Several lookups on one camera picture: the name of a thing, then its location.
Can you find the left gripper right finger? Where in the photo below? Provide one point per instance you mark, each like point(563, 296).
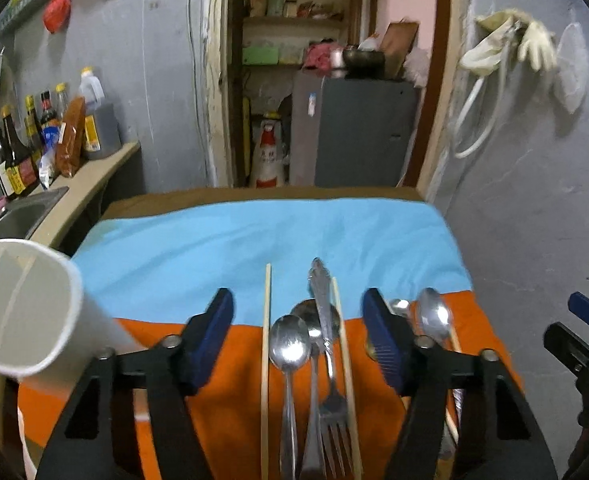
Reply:
point(497, 434)

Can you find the grey cabinet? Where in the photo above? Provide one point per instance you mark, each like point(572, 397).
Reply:
point(349, 132)

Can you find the large soy sauce jug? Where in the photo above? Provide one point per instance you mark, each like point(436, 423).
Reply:
point(101, 137)

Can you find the wooden cutting board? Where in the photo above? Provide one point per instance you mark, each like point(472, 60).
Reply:
point(397, 42)

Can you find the steel spoon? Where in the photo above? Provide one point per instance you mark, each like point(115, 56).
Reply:
point(318, 455)
point(290, 346)
point(436, 318)

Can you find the small gold spoon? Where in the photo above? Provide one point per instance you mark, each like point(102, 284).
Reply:
point(400, 307)

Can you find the steel fork ornate handle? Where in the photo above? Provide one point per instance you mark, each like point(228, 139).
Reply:
point(333, 410)

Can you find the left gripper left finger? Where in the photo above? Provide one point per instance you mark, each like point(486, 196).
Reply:
point(96, 433)

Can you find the light blue cloth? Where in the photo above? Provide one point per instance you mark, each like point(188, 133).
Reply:
point(165, 268)

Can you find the white plastic utensil holder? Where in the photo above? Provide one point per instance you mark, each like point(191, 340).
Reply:
point(50, 327)

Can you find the white rubber gloves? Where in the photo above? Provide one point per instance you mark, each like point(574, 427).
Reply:
point(511, 30)

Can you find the hanging clear plastic bag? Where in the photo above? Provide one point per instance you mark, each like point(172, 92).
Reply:
point(570, 83)

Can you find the red plastic bag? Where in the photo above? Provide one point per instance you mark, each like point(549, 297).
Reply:
point(56, 15)

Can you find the black bowl on cabinet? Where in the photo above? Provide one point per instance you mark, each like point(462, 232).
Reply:
point(363, 64)

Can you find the steel sink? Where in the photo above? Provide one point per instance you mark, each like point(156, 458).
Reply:
point(21, 218)

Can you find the brown spice packet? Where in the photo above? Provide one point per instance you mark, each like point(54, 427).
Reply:
point(69, 146)

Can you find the dark sauce bottle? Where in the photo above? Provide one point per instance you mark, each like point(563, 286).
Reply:
point(19, 164)

